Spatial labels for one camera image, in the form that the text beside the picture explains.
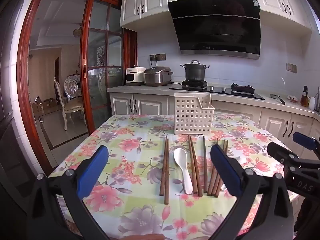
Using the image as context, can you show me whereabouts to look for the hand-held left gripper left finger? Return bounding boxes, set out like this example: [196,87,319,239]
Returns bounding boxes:
[29,145,110,240]

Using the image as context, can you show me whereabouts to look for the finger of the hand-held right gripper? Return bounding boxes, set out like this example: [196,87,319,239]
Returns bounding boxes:
[292,131,320,158]
[266,141,300,166]

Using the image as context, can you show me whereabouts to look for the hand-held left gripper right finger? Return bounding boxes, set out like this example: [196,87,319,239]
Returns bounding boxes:
[211,145,295,240]

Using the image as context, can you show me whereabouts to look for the brown wooden chopstick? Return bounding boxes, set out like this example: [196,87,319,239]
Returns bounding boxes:
[189,135,203,197]
[164,137,170,204]
[210,139,226,197]
[187,135,198,195]
[159,135,168,197]
[207,137,219,196]
[214,139,229,198]

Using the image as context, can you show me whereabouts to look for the dark wooden chopstick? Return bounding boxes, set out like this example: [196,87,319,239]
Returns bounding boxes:
[202,136,208,194]

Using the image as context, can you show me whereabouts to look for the white perforated plastic basket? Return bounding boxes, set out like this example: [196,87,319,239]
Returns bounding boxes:
[174,92,215,135]

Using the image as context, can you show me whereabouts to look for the floral tablecloth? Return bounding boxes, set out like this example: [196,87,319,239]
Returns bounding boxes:
[47,114,300,240]

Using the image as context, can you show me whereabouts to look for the metal spatula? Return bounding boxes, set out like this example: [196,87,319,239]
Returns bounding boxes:
[270,94,286,105]

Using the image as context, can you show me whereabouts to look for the white lower cabinets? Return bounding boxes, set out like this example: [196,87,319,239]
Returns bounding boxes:
[110,92,320,145]

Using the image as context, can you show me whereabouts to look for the white cabinets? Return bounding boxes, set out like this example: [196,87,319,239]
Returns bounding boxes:
[120,0,313,32]
[110,92,320,145]

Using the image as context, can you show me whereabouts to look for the black glass gas cooktop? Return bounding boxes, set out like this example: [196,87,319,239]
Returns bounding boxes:
[169,80,265,101]

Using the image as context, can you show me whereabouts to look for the cardboard boxes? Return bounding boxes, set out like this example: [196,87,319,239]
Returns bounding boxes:
[31,96,59,113]

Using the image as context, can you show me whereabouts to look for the white ornate dining chair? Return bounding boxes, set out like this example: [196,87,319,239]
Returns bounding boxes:
[64,77,87,130]
[53,77,66,105]

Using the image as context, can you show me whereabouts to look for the red glass sliding door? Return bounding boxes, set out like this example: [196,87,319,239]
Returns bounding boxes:
[79,0,138,135]

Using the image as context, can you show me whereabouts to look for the light stone countertop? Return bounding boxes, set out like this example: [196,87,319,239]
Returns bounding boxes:
[107,82,320,117]

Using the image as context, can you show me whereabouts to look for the dark grey stockpot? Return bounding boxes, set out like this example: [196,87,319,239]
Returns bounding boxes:
[180,60,211,81]

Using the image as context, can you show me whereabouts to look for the white electric cooker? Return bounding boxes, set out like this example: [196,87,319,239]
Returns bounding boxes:
[125,66,146,86]

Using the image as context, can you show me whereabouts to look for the silver rice cooker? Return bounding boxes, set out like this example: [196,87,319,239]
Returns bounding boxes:
[144,66,173,87]

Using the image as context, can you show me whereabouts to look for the black range hood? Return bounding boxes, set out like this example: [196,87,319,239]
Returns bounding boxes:
[167,0,261,60]

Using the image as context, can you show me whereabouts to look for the white upper cabinets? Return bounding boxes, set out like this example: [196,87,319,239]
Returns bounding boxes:
[120,0,313,32]

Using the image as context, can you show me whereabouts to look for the red wooden door frame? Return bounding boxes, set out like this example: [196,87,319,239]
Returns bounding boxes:
[16,0,124,178]

